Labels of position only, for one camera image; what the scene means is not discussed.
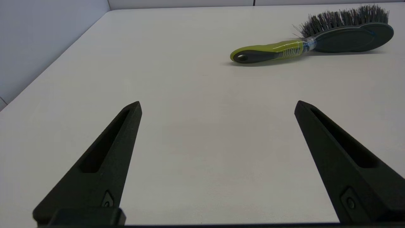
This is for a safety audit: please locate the green handled dark bristle brush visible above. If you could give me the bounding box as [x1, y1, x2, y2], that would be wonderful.
[230, 4, 395, 64]

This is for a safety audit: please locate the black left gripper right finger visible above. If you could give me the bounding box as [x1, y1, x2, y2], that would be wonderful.
[294, 101, 405, 223]

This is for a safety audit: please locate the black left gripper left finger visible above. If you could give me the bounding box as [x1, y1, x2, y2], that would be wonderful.
[33, 101, 142, 226]

